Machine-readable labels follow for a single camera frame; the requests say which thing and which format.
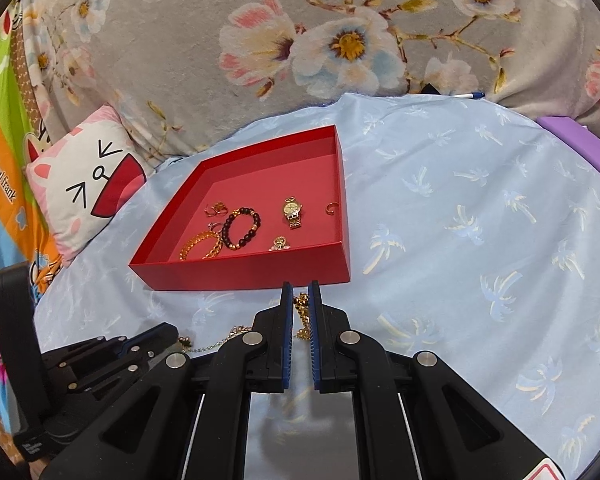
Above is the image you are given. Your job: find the black clover pendant necklace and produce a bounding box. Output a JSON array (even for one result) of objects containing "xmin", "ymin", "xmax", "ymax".
[{"xmin": 176, "ymin": 325, "xmax": 253, "ymax": 355}]

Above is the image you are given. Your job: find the light blue palm-print sheet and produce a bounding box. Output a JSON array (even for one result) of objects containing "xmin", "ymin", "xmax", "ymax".
[{"xmin": 32, "ymin": 91, "xmax": 600, "ymax": 480}]

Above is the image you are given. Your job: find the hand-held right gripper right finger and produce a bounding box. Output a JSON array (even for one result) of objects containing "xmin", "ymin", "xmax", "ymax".
[{"xmin": 308, "ymin": 282, "xmax": 566, "ymax": 480}]

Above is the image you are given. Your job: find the red cardboard box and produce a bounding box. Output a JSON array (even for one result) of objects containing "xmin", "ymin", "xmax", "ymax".
[{"xmin": 128, "ymin": 126, "xmax": 352, "ymax": 292}]

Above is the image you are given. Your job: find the grey floral blanket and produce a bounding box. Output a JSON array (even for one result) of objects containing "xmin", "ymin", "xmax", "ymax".
[{"xmin": 10, "ymin": 0, "xmax": 600, "ymax": 161}]

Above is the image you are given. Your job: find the colourful cartoon sheet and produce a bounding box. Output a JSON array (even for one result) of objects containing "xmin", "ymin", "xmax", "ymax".
[{"xmin": 0, "ymin": 0, "xmax": 63, "ymax": 466}]

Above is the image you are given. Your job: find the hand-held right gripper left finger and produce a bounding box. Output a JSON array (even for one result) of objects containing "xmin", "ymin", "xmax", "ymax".
[{"xmin": 45, "ymin": 282, "xmax": 295, "ymax": 480}]

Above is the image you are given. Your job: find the gold bangle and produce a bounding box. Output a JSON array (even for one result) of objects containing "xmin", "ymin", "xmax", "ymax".
[{"xmin": 179, "ymin": 230, "xmax": 224, "ymax": 262}]

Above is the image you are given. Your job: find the cat face pillow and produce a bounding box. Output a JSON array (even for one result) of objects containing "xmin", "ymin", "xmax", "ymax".
[{"xmin": 25, "ymin": 106, "xmax": 148, "ymax": 268}]

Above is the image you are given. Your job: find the black bead bracelet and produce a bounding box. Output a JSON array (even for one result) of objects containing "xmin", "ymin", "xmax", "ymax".
[{"xmin": 221, "ymin": 207, "xmax": 262, "ymax": 251}]

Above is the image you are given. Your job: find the gold chain bracelet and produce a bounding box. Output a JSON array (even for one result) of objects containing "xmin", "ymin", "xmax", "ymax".
[{"xmin": 293, "ymin": 294, "xmax": 312, "ymax": 342}]

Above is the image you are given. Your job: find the gold wristwatch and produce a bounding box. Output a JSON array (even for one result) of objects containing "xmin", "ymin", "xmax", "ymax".
[{"xmin": 281, "ymin": 196, "xmax": 303, "ymax": 230}]

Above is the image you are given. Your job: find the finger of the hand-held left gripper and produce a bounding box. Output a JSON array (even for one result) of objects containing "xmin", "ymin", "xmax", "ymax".
[
  {"xmin": 46, "ymin": 347, "xmax": 156, "ymax": 401},
  {"xmin": 41, "ymin": 322, "xmax": 181, "ymax": 363}
]

